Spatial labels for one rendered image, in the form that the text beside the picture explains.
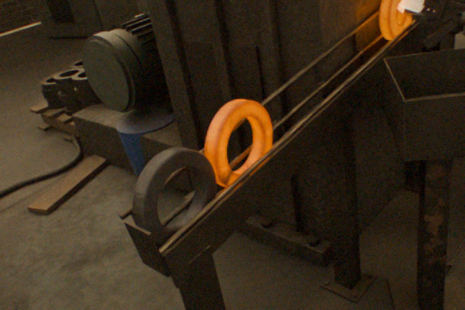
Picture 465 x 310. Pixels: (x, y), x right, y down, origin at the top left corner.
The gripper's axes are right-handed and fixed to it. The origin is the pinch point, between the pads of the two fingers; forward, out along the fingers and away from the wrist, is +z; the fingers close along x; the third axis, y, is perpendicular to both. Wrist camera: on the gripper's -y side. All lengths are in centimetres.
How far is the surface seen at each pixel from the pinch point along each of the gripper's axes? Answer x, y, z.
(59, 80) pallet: 16, -91, 177
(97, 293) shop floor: 89, -91, 45
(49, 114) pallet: 21, -117, 188
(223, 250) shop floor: 49, -85, 22
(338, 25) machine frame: 22.9, -0.4, 5.7
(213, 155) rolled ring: 82, -5, -3
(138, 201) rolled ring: 100, -4, -2
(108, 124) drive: 27, -86, 117
